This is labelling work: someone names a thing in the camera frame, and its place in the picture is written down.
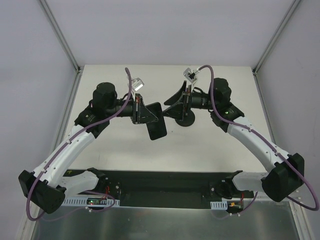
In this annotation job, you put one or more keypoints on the white left cable duct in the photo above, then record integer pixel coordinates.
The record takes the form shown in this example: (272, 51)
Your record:
(84, 201)

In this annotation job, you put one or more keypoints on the aluminium left frame post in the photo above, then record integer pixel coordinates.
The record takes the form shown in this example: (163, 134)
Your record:
(59, 34)

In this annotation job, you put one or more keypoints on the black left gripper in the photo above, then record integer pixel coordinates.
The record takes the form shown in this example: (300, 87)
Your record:
(136, 109)

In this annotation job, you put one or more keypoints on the black smartphone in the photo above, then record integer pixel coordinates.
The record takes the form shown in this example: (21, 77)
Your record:
(156, 129)

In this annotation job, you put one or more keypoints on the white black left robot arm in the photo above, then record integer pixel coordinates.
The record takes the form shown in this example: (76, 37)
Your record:
(46, 186)

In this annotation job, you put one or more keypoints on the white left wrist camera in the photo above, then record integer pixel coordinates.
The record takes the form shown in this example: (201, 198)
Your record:
(136, 84)

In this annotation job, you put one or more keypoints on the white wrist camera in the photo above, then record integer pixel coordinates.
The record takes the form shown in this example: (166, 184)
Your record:
(136, 84)
(191, 75)

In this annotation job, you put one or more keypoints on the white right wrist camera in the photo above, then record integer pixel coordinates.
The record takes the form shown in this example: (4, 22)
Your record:
(191, 75)

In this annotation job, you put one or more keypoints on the white right cable duct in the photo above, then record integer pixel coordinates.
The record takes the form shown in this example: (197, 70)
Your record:
(219, 205)

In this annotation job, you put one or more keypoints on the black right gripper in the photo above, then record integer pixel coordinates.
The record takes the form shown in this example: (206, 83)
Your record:
(187, 101)

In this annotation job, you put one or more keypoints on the black round-base phone stand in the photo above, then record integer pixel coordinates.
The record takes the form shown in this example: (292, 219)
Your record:
(188, 120)

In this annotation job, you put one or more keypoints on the aluminium frame post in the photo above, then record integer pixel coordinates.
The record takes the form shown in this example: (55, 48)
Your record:
(59, 34)
(276, 35)

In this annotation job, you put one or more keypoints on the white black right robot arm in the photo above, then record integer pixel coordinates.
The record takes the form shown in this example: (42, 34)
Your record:
(284, 172)

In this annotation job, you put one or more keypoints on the aluminium right frame post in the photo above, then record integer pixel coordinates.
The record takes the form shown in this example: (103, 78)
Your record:
(276, 35)

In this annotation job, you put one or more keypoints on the white cable duct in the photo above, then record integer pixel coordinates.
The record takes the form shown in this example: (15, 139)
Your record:
(219, 205)
(84, 201)

